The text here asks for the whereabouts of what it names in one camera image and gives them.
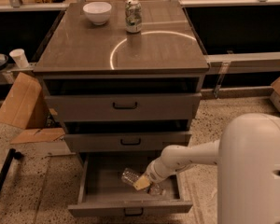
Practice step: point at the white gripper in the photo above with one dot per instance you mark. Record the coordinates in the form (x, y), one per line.
(153, 174)

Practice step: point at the clear plastic water bottle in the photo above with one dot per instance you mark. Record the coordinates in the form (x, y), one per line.
(129, 176)

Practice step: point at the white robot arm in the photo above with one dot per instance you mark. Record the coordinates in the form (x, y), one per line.
(247, 156)

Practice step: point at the middle grey drawer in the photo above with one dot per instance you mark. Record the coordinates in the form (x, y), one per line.
(104, 142)

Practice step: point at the grey drawer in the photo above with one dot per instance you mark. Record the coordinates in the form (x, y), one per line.
(104, 142)
(102, 193)
(124, 107)

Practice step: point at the bottom grey drawer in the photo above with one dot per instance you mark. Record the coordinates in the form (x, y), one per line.
(102, 193)

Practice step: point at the top grey drawer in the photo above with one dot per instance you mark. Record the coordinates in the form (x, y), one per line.
(124, 107)

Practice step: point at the grey drawer cabinet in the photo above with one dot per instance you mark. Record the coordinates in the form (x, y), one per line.
(84, 59)

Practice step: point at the flat cardboard piece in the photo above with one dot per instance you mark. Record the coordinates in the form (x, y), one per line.
(38, 135)

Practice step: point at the black metal stand leg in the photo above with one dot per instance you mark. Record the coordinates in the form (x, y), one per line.
(13, 154)

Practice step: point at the brown cardboard box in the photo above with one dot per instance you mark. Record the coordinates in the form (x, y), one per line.
(24, 106)

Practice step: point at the crumpled soda can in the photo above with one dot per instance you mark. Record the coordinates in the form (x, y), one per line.
(133, 16)

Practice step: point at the white ceramic bowl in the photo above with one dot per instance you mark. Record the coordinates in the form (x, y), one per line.
(97, 12)

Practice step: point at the white paper cup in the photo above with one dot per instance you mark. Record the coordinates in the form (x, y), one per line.
(19, 57)

